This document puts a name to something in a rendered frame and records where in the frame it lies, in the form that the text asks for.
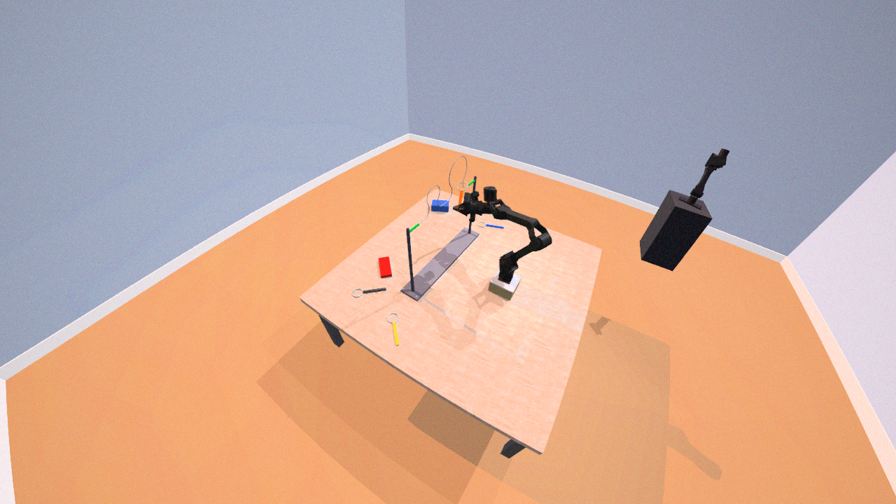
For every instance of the blue block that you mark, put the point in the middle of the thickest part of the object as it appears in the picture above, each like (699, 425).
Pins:
(443, 208)

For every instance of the red block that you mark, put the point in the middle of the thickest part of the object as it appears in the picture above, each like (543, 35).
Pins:
(384, 267)

